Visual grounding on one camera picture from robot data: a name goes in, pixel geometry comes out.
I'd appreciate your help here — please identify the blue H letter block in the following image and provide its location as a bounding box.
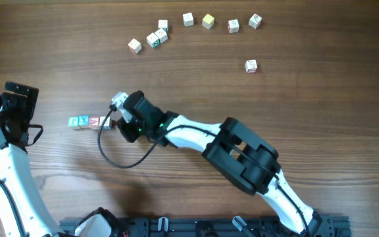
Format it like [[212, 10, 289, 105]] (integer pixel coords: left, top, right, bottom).
[[99, 117, 112, 130]]

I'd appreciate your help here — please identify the red A letter block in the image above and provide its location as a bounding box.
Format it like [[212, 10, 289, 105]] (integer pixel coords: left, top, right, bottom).
[[89, 117, 100, 130]]

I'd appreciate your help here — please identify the blue X letter block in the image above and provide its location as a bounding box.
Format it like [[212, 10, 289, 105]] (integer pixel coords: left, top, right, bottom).
[[78, 115, 89, 128]]

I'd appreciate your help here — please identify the green J letter block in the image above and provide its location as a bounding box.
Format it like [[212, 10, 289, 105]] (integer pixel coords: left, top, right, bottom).
[[68, 117, 80, 130]]

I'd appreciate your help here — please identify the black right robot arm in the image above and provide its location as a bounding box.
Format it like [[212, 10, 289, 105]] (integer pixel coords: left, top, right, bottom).
[[111, 91, 320, 236]]

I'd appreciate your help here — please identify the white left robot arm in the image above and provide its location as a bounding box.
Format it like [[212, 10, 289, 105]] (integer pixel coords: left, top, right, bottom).
[[0, 82, 124, 236]]

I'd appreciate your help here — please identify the red M letter block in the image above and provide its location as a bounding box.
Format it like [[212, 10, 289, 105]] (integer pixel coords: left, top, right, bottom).
[[128, 38, 142, 54]]

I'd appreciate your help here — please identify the green N letter block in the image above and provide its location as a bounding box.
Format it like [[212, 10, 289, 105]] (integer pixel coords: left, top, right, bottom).
[[146, 32, 160, 48]]

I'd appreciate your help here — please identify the white O green block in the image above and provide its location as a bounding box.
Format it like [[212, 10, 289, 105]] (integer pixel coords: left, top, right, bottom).
[[155, 28, 168, 43]]

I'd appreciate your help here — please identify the white Z letter block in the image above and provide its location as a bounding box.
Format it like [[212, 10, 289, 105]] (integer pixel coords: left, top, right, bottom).
[[158, 19, 168, 33]]

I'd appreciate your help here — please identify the blue P letter block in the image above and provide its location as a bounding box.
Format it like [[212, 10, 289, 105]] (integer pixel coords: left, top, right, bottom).
[[182, 13, 194, 27]]

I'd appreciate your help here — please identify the yellow topped letter block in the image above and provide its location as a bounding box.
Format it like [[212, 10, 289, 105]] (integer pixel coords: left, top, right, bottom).
[[202, 14, 215, 29]]

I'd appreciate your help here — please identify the red I letter block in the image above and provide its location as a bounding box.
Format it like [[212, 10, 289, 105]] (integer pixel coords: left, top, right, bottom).
[[245, 59, 258, 74]]

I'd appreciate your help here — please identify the red Q letter block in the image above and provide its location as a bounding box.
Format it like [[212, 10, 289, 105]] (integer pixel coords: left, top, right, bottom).
[[228, 19, 240, 34]]

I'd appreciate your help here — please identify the white K letter block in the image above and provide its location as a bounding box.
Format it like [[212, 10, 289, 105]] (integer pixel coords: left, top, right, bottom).
[[248, 13, 263, 29]]

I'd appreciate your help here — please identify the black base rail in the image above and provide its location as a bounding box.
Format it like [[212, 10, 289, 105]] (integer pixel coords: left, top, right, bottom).
[[59, 215, 351, 237]]

